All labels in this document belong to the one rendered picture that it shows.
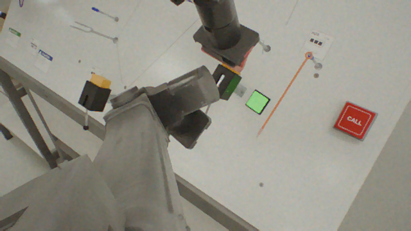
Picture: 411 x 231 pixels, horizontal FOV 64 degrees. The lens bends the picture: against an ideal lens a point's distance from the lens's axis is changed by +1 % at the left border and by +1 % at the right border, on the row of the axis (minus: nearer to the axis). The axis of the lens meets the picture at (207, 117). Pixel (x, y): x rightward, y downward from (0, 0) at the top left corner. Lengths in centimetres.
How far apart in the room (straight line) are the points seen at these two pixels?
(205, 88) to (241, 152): 29
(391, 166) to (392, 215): 32
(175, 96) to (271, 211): 35
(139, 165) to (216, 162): 55
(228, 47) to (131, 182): 42
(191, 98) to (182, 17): 40
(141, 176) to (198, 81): 29
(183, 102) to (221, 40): 14
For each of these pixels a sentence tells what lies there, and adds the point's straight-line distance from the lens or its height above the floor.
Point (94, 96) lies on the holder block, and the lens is 81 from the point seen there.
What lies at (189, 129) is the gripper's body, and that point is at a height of 109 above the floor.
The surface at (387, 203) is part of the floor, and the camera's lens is 197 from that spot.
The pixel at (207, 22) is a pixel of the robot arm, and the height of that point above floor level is 126.
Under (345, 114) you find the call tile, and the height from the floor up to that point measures 110.
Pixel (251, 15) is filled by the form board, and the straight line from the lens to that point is 74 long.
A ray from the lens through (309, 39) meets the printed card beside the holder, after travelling 69.
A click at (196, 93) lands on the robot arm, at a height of 122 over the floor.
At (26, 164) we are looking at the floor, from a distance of 214.
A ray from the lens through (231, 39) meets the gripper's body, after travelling 54.
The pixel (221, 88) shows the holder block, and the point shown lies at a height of 110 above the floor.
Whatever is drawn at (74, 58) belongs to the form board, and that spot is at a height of 96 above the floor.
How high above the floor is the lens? 150
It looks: 45 degrees down
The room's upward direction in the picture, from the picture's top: straight up
